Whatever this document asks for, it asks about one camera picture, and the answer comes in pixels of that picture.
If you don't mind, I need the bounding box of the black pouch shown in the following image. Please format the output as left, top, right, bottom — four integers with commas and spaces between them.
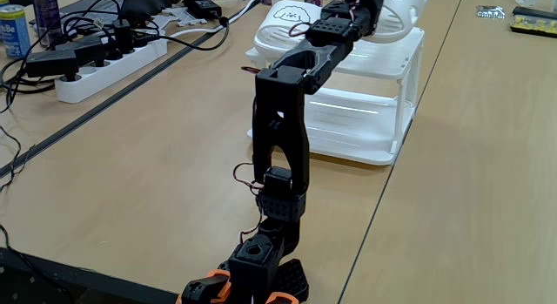
120, 0, 186, 18

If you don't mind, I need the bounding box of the long white cable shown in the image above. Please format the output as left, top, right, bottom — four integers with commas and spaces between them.
167, 0, 262, 39

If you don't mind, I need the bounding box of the black cable with ferrite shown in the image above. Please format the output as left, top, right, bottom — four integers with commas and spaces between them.
147, 16, 232, 52

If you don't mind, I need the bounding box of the white slipper with dog print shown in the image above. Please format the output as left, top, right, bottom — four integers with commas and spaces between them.
252, 0, 325, 64
372, 0, 433, 44

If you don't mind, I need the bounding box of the white power strip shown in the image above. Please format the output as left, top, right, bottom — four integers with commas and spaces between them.
54, 37, 169, 105

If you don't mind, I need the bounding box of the black and yellow device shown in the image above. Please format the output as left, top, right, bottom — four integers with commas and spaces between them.
509, 6, 557, 38

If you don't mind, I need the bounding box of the blue drink can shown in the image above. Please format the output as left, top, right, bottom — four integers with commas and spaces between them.
0, 3, 32, 59

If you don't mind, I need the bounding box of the small silver sticker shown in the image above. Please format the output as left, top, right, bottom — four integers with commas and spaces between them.
476, 5, 507, 20

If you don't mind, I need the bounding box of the black power plug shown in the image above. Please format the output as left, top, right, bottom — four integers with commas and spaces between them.
111, 18, 135, 55

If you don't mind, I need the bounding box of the black charger brick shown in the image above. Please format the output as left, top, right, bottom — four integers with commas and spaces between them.
182, 0, 223, 20

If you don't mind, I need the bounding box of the small white plastic bracket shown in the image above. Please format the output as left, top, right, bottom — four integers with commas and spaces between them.
143, 15, 175, 35
171, 7, 208, 27

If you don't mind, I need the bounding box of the dark laptop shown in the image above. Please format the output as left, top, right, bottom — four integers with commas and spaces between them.
60, 0, 127, 24

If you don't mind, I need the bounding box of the black plug adapter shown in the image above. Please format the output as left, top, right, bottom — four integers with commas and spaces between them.
24, 49, 80, 82
56, 33, 105, 68

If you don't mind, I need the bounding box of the tall purple drink can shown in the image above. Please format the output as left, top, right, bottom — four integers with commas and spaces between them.
32, 0, 62, 35

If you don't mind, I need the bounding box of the white plastic shoe rack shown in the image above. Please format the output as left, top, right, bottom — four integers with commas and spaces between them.
245, 25, 426, 167

